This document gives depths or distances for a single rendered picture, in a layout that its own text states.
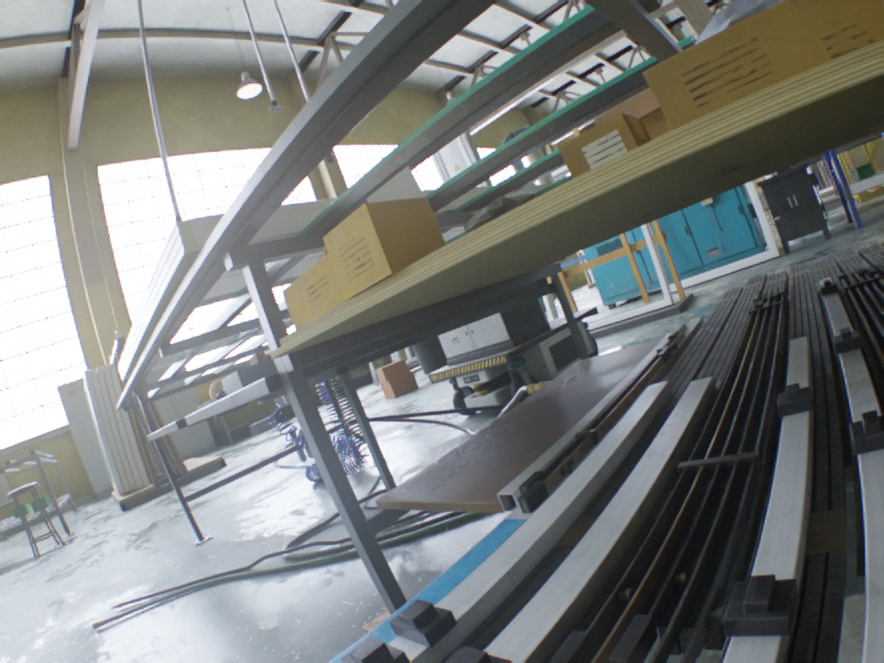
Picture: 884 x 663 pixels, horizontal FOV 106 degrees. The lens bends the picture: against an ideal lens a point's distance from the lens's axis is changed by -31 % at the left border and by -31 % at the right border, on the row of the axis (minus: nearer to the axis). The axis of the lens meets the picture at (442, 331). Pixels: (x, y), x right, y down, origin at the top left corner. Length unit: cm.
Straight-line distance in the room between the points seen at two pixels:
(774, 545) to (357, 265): 53
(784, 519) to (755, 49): 40
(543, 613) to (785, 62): 50
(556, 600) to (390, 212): 46
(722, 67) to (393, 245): 42
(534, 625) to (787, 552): 17
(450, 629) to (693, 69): 53
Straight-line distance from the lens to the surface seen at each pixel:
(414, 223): 62
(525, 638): 34
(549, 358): 253
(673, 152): 39
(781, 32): 51
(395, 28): 47
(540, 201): 44
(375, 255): 57
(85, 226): 954
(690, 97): 50
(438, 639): 37
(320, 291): 71
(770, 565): 32
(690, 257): 543
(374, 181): 85
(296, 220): 107
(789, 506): 37
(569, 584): 37
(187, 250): 95
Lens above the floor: 56
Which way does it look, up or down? 1 degrees down
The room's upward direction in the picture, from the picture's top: 21 degrees counter-clockwise
